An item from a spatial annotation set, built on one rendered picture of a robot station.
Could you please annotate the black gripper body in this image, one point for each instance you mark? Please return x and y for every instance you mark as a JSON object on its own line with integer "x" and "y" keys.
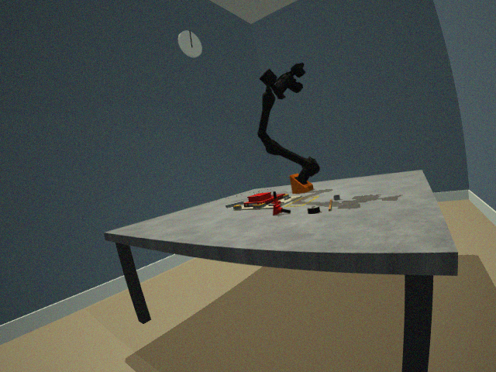
{"x": 288, "y": 77}

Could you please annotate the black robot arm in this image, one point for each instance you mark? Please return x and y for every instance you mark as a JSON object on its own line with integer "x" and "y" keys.
{"x": 310, "y": 166}

